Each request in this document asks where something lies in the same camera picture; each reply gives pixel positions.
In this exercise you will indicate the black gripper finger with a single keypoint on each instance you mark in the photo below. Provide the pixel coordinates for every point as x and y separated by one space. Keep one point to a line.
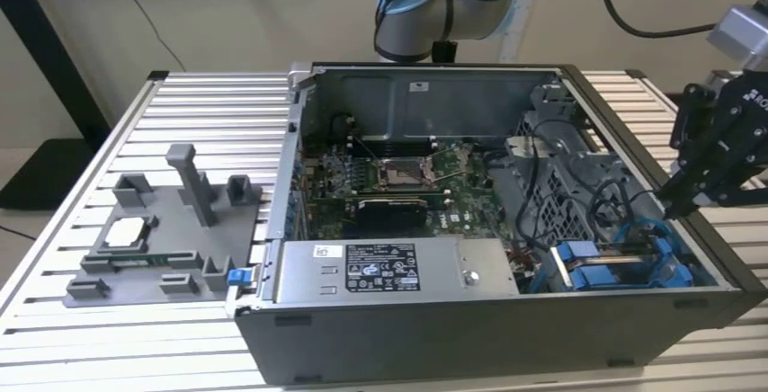
696 118
737 167

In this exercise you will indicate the grey metal disk bay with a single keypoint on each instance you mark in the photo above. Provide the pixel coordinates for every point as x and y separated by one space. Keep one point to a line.
558 194

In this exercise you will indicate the black RAM slot bank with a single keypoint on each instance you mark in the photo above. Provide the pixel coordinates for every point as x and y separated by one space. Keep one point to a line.
390 142

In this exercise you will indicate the green PC motherboard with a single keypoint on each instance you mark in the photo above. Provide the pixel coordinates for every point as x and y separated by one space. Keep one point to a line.
474 189

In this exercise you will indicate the CPU socket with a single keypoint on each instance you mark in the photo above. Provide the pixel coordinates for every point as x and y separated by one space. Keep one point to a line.
403 174

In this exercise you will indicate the black graphics card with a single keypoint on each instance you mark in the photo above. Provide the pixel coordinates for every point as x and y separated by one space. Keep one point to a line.
390 207

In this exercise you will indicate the black case fan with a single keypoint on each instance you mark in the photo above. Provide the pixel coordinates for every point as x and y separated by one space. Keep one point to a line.
343 123

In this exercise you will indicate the black and grey PC case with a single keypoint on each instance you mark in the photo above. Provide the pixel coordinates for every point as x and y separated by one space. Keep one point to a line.
419 347

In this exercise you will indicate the grey power supply unit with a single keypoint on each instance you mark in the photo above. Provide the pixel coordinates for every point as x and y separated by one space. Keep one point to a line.
311 275

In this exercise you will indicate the blue plastic case latch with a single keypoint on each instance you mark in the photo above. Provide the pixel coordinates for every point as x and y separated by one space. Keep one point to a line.
237 276

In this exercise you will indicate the grey parts rack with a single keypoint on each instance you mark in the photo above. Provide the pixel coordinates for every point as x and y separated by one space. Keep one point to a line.
180 239

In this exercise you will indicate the green RAM stick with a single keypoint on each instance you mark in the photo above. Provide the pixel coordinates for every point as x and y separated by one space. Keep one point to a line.
149 260

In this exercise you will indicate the silver CPU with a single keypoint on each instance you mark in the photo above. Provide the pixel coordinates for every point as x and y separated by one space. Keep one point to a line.
125 232

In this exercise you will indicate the black stand with base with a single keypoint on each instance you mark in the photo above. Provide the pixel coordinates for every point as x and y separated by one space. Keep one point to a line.
53 50

